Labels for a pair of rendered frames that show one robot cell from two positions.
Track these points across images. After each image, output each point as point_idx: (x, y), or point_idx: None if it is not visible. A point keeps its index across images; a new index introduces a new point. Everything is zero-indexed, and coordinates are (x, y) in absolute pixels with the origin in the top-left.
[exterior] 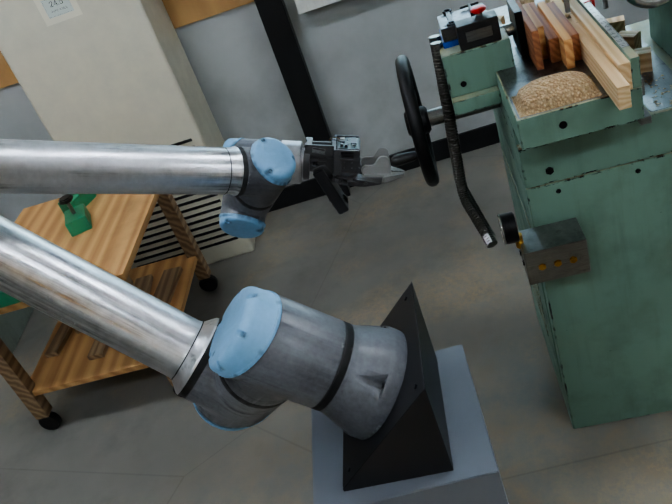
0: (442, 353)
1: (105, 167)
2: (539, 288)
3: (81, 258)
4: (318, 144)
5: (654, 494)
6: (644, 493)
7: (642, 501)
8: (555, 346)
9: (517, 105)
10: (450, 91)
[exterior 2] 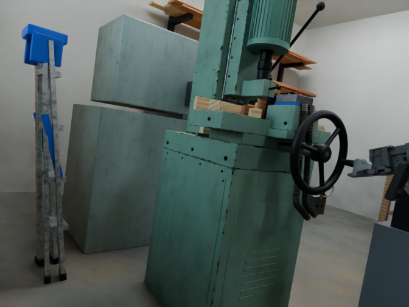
0: (386, 225)
1: None
2: (280, 254)
3: None
4: (403, 147)
5: (294, 304)
6: (296, 306)
7: (300, 306)
8: (288, 276)
9: (322, 130)
10: (316, 131)
